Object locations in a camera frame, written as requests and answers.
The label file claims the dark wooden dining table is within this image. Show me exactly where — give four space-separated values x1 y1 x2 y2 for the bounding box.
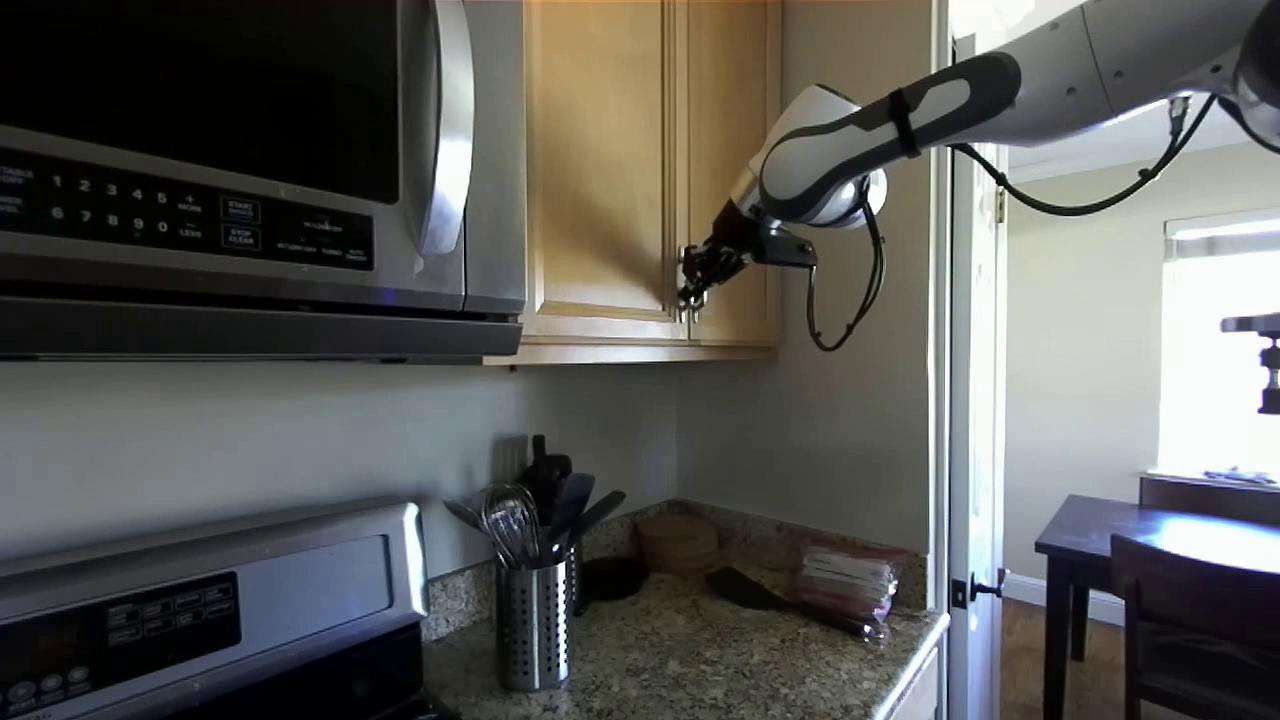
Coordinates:
1033 493 1280 720

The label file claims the narrow wooden cupboard door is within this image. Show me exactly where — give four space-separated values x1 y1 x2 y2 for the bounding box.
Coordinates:
685 0 783 356

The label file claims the black spatula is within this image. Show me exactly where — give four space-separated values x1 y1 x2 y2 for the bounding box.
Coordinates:
574 488 630 543

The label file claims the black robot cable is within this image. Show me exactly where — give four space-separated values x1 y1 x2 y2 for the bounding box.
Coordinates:
800 89 1225 359

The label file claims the white door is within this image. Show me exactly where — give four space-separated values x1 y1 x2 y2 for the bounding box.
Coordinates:
939 32 1017 720

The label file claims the wide wooden cupboard door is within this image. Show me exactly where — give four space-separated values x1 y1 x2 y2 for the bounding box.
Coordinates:
519 0 691 348

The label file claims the stainless steel stove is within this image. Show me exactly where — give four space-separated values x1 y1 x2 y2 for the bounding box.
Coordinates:
0 498 461 720

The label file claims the black door lever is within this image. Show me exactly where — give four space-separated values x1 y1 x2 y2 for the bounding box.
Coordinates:
942 572 1008 612

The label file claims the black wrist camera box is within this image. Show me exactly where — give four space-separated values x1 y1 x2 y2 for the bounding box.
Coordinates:
757 226 818 273

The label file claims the dark wooden chair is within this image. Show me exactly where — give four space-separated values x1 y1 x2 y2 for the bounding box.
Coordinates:
1106 532 1280 720
1137 473 1280 532

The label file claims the black spoon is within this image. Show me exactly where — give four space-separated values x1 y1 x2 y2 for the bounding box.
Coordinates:
546 473 599 556

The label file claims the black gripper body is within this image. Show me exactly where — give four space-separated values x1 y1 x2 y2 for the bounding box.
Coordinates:
674 198 771 291

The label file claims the stainless steel microwave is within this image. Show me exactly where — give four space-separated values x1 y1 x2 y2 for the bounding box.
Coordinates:
0 0 531 370

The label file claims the brown round bowl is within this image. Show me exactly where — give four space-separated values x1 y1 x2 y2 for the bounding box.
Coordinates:
630 504 730 579

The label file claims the light wooden cupboard body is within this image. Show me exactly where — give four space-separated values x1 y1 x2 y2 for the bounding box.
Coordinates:
483 0 791 374

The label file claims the metal whisk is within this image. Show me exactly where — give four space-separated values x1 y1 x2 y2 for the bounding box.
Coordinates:
481 485 541 572

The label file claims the tall black turner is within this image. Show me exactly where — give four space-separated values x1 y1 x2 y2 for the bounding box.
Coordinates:
525 433 574 527

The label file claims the bright window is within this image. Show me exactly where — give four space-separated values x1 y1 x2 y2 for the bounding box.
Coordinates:
1155 213 1280 488

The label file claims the clear plastic bread bag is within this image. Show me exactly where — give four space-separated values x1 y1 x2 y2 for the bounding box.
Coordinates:
791 543 903 652

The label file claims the black camera on stand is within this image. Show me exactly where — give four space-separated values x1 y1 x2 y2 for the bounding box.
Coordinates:
1214 307 1280 420

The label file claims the grey metal turner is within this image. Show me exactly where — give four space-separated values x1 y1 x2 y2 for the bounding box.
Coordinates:
445 493 503 540

